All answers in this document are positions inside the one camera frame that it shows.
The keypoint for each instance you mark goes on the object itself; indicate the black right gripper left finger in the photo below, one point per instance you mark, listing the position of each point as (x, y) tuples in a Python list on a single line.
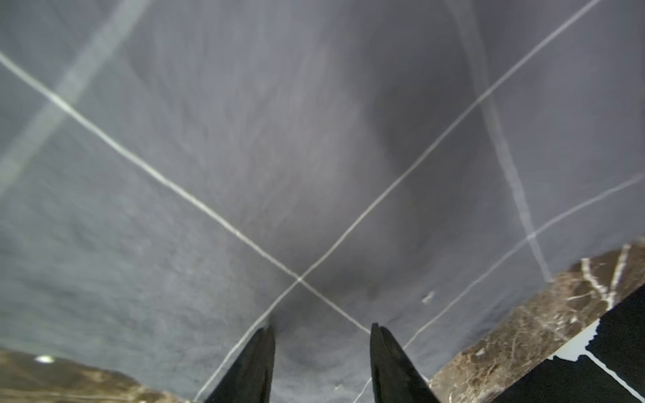
[(249, 378)]

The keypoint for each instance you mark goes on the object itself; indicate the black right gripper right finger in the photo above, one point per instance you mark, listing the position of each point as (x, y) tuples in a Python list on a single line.
[(394, 377)]

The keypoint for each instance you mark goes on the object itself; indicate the grey checked pillowcase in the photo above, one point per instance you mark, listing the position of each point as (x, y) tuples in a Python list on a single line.
[(175, 174)]

